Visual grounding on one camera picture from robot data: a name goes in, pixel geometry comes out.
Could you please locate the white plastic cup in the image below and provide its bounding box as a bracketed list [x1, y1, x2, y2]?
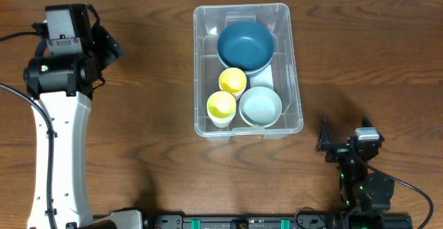
[210, 119, 232, 128]

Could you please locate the pink plastic cup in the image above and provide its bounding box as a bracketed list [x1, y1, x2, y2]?
[232, 89, 245, 100]

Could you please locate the light blue cup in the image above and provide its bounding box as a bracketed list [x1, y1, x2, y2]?
[208, 113, 235, 123]

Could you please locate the cream large bowl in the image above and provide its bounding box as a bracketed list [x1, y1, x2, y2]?
[218, 55, 273, 72]

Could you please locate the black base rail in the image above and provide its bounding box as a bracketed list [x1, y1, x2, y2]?
[143, 214, 413, 229]

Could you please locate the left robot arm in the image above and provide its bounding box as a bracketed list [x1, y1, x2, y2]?
[24, 4, 143, 228]

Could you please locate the dark blue bowl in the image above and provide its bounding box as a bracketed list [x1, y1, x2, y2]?
[244, 65, 271, 77]
[217, 21, 275, 63]

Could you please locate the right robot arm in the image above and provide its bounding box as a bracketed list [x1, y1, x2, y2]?
[316, 117, 395, 228]

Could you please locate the grey small bowl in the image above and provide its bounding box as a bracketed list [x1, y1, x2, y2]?
[239, 86, 282, 127]

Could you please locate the yellow cup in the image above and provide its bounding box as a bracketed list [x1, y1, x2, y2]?
[218, 67, 247, 94]
[207, 91, 237, 119]

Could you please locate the white label in bin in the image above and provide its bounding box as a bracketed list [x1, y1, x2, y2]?
[250, 65, 274, 90]

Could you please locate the clear plastic storage bin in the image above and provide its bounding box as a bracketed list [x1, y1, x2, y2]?
[193, 3, 304, 141]

